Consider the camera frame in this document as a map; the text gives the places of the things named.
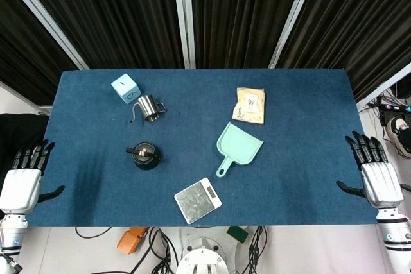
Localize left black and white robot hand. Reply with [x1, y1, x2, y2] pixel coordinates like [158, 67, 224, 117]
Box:
[0, 139, 66, 216]

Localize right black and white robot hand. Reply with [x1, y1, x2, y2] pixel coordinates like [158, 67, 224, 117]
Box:
[336, 130, 405, 212]

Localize black teapot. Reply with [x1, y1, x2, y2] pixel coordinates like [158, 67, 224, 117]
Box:
[125, 141, 165, 171]

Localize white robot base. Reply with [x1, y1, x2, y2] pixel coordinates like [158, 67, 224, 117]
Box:
[175, 237, 232, 274]

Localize black fabric seat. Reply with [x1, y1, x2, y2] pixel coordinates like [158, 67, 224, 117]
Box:
[0, 113, 49, 180]

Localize white and black shoe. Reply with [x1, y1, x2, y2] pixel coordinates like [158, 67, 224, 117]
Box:
[386, 116, 411, 159]

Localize black power strip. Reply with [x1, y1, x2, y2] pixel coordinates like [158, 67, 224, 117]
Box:
[378, 103, 411, 127]

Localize blue felt table cloth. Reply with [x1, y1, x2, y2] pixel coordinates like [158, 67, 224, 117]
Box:
[24, 68, 380, 227]

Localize orange plastic device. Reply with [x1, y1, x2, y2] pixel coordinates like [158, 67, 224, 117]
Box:
[116, 227, 149, 255]

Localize black curtain panel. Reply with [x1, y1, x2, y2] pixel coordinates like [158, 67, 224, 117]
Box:
[275, 0, 411, 102]
[189, 0, 310, 69]
[14, 0, 184, 70]
[0, 0, 78, 105]

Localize light blue number cube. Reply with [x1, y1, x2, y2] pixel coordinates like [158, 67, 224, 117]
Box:
[110, 73, 141, 105]

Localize mint green dustpan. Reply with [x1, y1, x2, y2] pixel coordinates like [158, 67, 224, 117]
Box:
[215, 121, 265, 178]

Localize steel gooseneck pitcher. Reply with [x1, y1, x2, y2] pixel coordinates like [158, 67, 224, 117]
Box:
[125, 94, 168, 124]

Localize dark green block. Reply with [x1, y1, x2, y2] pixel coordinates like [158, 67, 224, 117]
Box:
[226, 226, 250, 243]

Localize beige snack packet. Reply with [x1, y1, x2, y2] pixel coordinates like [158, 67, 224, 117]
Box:
[232, 87, 267, 125]

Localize white kitchen scale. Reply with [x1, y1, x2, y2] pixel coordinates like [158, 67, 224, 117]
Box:
[173, 176, 223, 225]

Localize black floor cable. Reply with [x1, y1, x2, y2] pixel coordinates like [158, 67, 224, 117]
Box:
[74, 226, 112, 240]

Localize white frame post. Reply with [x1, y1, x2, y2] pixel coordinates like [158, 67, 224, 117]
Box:
[356, 62, 411, 112]
[0, 0, 90, 70]
[268, 0, 322, 69]
[171, 0, 197, 69]

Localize black cable bundle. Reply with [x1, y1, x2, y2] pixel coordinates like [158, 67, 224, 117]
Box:
[128, 226, 179, 274]
[241, 225, 268, 274]

